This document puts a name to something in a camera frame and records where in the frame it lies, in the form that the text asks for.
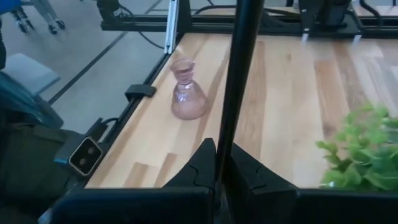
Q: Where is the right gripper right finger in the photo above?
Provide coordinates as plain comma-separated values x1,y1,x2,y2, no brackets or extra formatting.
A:
224,143,298,195

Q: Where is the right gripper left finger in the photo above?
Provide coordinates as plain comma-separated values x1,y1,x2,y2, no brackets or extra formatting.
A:
163,138,218,191

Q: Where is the pink glass candle holder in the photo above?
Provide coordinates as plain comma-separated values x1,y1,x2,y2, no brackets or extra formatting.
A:
169,58,208,121

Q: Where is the black tall candlestick holder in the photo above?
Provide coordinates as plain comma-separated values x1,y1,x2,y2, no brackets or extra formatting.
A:
215,0,266,187

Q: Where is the black table edge clip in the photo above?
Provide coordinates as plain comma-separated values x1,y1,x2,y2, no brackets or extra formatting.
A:
124,83,157,102

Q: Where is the small green artificial plant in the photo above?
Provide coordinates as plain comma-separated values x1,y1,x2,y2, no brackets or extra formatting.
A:
315,104,398,191

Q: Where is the dark teal bag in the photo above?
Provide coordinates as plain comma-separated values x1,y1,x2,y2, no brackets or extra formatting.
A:
0,70,65,129

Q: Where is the grey flat box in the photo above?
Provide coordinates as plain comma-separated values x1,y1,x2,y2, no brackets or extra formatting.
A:
1,52,62,96

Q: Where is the wheeled office chair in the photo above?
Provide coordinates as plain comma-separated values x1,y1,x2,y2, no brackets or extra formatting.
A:
0,0,67,35

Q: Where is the black table-level camera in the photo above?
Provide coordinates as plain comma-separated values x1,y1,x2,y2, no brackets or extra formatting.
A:
53,133,103,177

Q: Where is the black hanging cable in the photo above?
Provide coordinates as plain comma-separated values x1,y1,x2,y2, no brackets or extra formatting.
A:
136,30,166,50

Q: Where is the silver aluminium post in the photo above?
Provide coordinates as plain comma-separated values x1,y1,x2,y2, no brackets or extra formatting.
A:
164,0,180,54

